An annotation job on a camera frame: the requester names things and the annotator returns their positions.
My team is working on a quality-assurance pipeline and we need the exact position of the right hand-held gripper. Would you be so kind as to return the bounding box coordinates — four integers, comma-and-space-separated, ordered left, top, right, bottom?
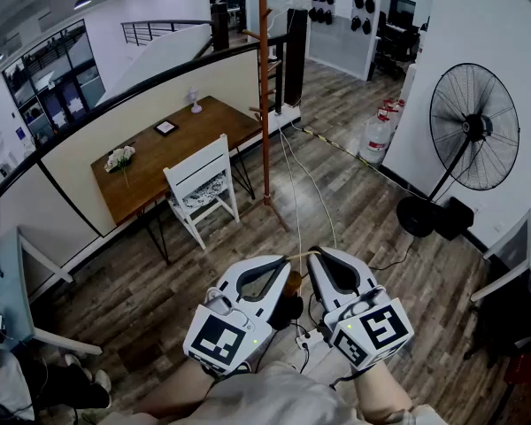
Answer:
307, 246, 415, 371

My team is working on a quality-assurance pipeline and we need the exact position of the black picture frame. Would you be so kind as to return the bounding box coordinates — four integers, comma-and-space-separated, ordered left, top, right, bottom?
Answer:
153, 120, 180, 138

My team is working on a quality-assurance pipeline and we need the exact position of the small lilac table lamp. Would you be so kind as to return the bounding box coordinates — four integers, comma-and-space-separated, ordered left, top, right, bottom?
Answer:
186, 87, 204, 114

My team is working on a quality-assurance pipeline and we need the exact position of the white framed table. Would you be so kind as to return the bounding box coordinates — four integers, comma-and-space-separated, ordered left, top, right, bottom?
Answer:
470, 208, 531, 303

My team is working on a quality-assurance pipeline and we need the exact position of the person's beige shirt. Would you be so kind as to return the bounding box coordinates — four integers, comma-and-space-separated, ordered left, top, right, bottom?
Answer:
101, 360, 448, 425

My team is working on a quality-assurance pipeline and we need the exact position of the floral seat cushion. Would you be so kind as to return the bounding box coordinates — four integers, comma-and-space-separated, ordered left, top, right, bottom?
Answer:
167, 173, 229, 212

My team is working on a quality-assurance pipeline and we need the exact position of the black framed window wall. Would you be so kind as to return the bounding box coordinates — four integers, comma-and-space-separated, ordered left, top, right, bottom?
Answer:
2, 19, 107, 139

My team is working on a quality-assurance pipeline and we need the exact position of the black stairway bar railing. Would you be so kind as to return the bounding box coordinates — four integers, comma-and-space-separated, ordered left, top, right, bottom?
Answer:
265, 37, 289, 115

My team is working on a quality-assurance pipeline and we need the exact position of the white cable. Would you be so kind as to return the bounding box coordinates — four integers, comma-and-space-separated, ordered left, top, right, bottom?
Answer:
279, 121, 338, 250
276, 124, 304, 257

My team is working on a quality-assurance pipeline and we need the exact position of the dark brown wooden post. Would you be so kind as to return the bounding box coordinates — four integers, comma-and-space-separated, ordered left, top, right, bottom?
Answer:
284, 9, 309, 108
211, 2, 230, 52

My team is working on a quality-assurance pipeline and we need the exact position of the white appliance box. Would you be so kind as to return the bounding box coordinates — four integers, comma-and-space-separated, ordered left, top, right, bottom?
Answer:
400, 62, 419, 105

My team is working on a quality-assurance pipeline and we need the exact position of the group of black caps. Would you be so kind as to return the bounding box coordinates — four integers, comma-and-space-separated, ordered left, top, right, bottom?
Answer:
307, 0, 377, 36

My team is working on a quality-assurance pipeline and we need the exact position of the cream balustrade black handrail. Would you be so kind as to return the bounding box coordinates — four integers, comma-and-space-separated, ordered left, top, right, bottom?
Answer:
0, 37, 289, 291

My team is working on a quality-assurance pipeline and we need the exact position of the black box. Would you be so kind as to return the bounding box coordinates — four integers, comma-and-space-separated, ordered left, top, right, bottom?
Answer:
433, 196, 475, 242

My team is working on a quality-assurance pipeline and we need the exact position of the person's right forearm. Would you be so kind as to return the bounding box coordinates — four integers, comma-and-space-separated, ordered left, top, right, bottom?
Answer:
351, 359, 415, 422

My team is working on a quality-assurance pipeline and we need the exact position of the yellow black floor cable cover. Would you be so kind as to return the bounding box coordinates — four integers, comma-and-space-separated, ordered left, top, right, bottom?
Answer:
303, 127, 382, 173

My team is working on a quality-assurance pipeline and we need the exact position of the brown wooden table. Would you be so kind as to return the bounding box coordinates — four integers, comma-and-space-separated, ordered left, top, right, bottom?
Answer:
90, 95, 263, 266

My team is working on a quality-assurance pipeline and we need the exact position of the brown wooden coat rack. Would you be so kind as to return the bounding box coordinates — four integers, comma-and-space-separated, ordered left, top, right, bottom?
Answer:
242, 0, 290, 234

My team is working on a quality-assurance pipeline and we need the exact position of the white wooden chair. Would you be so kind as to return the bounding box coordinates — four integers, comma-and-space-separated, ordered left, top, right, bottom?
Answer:
162, 133, 241, 251

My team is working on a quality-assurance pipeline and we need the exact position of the person's left forearm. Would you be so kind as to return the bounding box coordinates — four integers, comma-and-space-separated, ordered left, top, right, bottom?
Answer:
132, 359, 219, 421

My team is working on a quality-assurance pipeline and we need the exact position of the red box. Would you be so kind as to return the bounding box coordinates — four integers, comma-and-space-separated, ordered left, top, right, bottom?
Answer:
504, 342, 531, 385

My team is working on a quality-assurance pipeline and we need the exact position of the black metal stair railing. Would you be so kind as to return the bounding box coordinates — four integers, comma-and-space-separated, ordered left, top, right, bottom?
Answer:
120, 19, 213, 47

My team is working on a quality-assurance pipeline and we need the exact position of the white power strip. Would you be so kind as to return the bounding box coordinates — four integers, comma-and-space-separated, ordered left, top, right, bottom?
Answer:
295, 328, 324, 351

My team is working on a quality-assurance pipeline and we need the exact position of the white flower bouquet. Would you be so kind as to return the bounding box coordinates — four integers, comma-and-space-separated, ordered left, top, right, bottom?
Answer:
104, 145, 136, 189

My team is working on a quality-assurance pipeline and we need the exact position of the black pedestal fan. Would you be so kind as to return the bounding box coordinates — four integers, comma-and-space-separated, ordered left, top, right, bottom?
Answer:
396, 62, 521, 238

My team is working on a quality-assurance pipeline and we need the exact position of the frosted glass partition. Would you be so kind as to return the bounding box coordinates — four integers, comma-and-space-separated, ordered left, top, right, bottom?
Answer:
307, 0, 384, 81

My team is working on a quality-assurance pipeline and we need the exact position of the white desk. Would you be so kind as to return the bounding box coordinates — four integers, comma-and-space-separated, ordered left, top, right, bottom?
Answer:
0, 226, 104, 357

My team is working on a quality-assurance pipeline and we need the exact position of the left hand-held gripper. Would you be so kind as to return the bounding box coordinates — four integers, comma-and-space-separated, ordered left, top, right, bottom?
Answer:
183, 254, 293, 376

